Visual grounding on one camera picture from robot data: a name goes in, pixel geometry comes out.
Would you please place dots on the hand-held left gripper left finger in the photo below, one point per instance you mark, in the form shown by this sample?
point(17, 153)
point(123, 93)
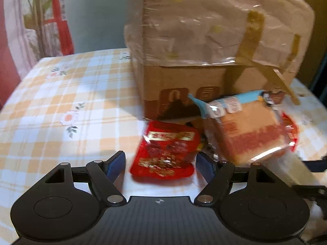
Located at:
point(114, 166)

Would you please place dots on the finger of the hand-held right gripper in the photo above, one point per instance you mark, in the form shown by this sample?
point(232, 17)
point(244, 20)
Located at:
point(314, 196)
point(318, 164)

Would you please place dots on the clear packet of orange cake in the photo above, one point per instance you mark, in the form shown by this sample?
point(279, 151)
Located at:
point(242, 127)

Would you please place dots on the clear plastic box liner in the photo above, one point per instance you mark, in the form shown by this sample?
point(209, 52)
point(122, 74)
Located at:
point(204, 25)

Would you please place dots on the brown cardboard box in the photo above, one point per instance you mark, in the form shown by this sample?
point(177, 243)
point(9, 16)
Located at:
point(178, 81)

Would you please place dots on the printed backdrop curtain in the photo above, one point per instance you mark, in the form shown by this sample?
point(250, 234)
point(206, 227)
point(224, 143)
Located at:
point(30, 17)

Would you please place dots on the red snack packet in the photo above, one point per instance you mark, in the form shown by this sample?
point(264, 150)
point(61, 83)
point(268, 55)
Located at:
point(163, 153)

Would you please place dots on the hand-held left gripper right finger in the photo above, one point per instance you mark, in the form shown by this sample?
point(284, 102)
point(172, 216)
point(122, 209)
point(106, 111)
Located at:
point(205, 167)

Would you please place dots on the checked floral tablecloth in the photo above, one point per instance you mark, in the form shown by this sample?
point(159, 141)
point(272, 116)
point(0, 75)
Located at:
point(63, 132)

